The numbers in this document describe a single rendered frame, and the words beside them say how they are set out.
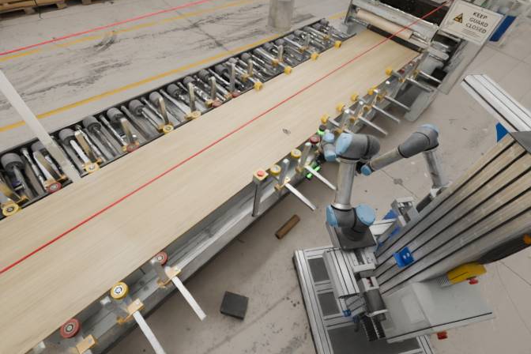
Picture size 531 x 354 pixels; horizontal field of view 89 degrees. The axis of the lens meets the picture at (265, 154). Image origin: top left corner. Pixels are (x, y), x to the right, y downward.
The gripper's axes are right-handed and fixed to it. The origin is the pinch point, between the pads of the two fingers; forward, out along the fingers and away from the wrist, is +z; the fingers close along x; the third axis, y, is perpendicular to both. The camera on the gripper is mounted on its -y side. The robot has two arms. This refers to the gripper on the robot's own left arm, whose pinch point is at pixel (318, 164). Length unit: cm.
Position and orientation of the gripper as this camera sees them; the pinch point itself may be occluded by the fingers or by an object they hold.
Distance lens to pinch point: 219.1
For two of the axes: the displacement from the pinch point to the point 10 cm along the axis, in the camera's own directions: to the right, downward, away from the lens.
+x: 9.0, 3.8, -2.0
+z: -1.0, 6.4, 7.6
